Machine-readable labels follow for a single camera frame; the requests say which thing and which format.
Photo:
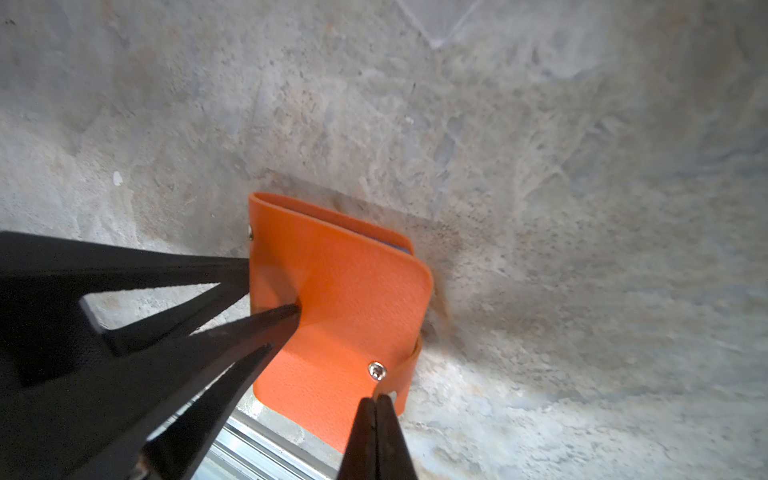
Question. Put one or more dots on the orange card holder wallet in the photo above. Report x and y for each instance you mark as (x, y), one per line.
(362, 295)

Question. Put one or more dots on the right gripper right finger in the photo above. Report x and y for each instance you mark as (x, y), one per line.
(393, 460)

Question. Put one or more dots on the right clear card display stand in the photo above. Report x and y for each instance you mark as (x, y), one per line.
(438, 20)

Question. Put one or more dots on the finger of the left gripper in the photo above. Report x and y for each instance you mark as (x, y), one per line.
(149, 415)
(44, 281)

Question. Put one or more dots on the aluminium mounting rail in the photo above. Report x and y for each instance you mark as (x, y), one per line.
(246, 449)

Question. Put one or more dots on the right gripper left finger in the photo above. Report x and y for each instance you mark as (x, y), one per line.
(360, 457)

